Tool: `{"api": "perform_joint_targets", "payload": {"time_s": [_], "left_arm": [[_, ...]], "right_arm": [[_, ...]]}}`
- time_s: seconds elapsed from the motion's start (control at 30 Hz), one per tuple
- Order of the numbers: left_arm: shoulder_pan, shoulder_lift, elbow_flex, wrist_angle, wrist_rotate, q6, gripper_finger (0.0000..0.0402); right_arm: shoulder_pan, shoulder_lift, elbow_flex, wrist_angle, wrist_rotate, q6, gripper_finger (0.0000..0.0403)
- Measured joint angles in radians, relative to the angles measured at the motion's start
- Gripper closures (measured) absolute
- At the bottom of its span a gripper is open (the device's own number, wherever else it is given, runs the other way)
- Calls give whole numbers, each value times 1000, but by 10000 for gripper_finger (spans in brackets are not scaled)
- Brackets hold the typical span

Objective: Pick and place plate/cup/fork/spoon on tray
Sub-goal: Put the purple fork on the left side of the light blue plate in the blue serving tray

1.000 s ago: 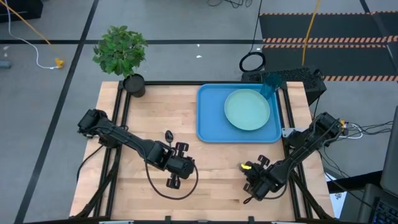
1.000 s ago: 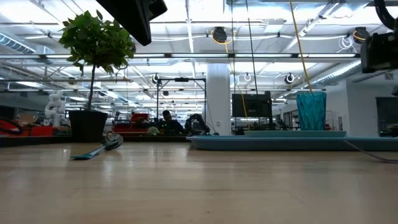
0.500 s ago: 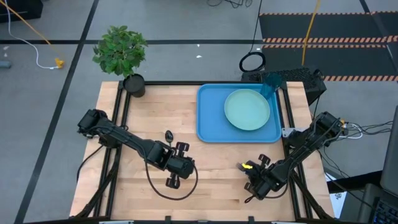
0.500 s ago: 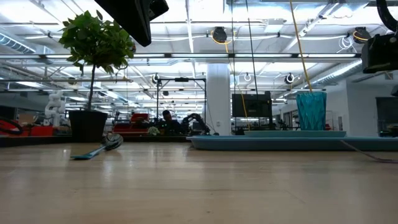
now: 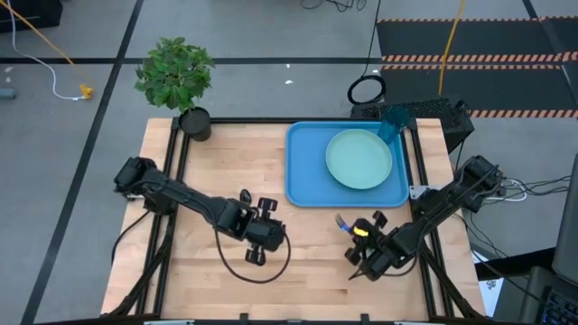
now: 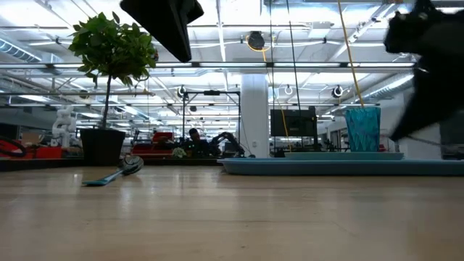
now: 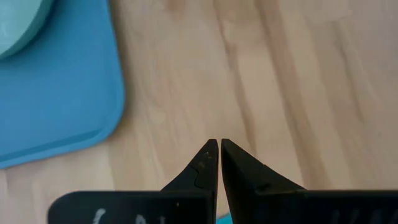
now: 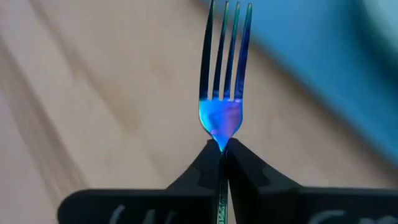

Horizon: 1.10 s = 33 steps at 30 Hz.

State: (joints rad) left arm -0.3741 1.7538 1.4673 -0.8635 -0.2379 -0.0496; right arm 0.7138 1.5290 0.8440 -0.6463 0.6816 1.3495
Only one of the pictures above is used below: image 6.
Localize black monitor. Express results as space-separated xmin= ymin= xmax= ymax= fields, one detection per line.
xmin=270 ymin=106 xmax=318 ymax=138

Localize red bin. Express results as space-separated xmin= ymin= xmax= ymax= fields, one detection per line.
xmin=0 ymin=136 xmax=65 ymax=160

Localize black metal frame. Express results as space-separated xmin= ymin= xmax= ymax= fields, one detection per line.
xmin=181 ymin=90 xmax=241 ymax=153

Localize person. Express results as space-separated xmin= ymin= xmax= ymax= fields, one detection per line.
xmin=183 ymin=128 xmax=211 ymax=158

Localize green leafy potted tree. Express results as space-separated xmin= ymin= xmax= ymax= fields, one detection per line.
xmin=67 ymin=12 xmax=160 ymax=130

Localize ceiling cable reel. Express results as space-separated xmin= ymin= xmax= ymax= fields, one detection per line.
xmin=245 ymin=30 xmax=268 ymax=52

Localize cardboard box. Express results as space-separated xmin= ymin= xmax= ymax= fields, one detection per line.
xmin=20 ymin=131 xmax=46 ymax=147

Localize thin black hanging cable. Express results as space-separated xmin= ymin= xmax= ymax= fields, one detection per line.
xmin=268 ymin=0 xmax=277 ymax=153

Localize teal tray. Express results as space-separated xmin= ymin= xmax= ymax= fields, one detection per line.
xmin=216 ymin=157 xmax=464 ymax=178

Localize yellow hanging cable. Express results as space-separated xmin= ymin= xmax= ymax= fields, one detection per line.
xmin=336 ymin=0 xmax=365 ymax=109

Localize spoon with teal handle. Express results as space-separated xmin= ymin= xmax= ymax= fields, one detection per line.
xmin=81 ymin=155 xmax=145 ymax=188

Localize black plant pot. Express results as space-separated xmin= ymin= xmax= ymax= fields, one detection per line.
xmin=79 ymin=128 xmax=127 ymax=167

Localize white pillar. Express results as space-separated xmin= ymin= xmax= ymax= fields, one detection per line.
xmin=240 ymin=73 xmax=270 ymax=159

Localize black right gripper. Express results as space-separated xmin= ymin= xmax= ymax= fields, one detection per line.
xmin=389 ymin=50 xmax=464 ymax=143

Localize red toolbox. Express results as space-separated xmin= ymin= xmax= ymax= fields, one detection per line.
xmin=130 ymin=131 xmax=175 ymax=157

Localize teal faceted plastic cup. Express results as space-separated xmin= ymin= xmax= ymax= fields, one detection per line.
xmin=344 ymin=106 xmax=382 ymax=153

